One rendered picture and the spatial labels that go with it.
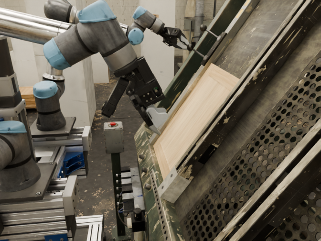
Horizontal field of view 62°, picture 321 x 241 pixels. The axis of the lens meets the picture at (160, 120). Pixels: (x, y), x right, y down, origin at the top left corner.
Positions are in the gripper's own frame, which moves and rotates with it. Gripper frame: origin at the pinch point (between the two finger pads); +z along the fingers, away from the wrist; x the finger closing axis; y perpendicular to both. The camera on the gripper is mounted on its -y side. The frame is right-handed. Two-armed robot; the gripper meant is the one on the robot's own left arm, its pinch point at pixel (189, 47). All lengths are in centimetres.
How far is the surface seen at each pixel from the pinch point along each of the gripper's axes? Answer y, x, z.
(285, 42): -67, 7, 7
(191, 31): 470, -242, 148
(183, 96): -5.5, 27.2, 8.4
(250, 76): -60, 21, 5
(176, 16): 686, -360, 148
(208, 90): -25.2, 22.7, 10.4
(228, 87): -40.8, 21.8, 10.1
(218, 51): -16.3, -0.5, 9.8
